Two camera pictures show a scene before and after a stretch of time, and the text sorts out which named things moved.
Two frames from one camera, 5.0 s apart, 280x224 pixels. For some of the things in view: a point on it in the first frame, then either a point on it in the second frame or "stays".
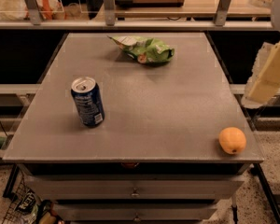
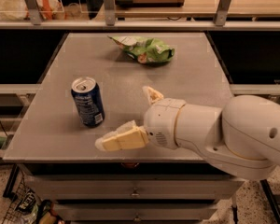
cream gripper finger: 270,74 to 160,126
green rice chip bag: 144,50 stays
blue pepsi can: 88,97 stays
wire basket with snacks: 27,208 stays
